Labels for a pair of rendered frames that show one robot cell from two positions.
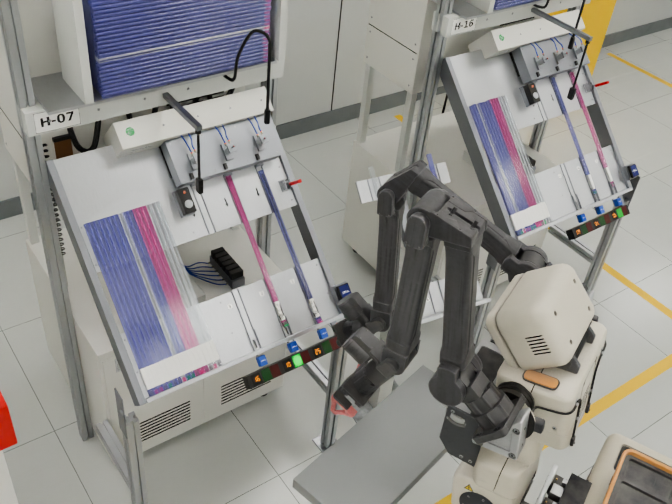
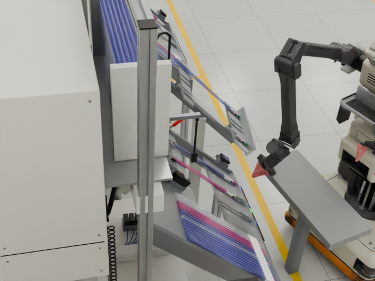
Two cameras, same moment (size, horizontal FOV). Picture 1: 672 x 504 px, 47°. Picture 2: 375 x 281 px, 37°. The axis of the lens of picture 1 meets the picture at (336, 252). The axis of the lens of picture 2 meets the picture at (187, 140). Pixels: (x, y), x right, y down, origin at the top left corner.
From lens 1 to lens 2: 217 cm
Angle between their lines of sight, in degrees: 50
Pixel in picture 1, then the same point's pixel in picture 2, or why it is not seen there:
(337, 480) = (335, 225)
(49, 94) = not seen: hidden behind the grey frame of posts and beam
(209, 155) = not seen: hidden behind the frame
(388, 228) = (293, 85)
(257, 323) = (235, 208)
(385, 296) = (294, 124)
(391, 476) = (336, 202)
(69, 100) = (156, 163)
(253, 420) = not seen: outside the picture
